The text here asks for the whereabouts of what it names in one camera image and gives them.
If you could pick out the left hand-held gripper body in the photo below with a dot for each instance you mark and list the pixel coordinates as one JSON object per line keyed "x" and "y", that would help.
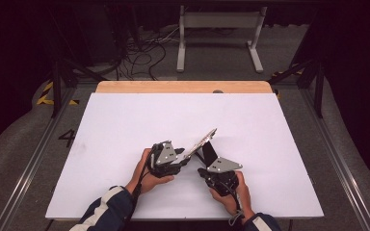
{"x": 167, "y": 155}

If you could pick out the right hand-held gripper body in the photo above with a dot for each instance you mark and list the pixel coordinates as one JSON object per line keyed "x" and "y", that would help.
{"x": 223, "y": 165}

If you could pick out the person's left hand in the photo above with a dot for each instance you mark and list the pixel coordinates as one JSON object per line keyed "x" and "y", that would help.
{"x": 143, "y": 179}

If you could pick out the person's right hand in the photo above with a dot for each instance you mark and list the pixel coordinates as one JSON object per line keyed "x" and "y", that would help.
{"x": 241, "y": 200}

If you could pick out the white work board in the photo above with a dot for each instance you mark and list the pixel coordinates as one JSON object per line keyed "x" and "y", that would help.
{"x": 173, "y": 122}

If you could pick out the wooden table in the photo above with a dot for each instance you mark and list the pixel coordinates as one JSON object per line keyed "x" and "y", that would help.
{"x": 173, "y": 86}

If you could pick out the person's dark clothing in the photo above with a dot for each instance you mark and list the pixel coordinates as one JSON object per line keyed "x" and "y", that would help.
{"x": 189, "y": 226}

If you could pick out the grey round table grommet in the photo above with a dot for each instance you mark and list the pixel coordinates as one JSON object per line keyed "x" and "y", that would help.
{"x": 217, "y": 91}

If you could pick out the yellow black floor tape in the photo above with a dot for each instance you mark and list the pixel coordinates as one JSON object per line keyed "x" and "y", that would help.
{"x": 281, "y": 73}
{"x": 45, "y": 101}

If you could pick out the black metal stand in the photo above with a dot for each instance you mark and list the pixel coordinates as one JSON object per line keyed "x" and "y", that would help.
{"x": 318, "y": 93}
{"x": 56, "y": 93}

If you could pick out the white metal stand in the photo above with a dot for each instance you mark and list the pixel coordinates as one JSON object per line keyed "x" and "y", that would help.
{"x": 221, "y": 20}

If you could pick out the dark curtain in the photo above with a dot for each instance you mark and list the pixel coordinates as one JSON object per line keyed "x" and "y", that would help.
{"x": 359, "y": 80}
{"x": 6, "y": 64}

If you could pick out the aluminium floor rail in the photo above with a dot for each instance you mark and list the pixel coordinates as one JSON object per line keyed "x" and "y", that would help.
{"x": 32, "y": 166}
{"x": 340, "y": 166}

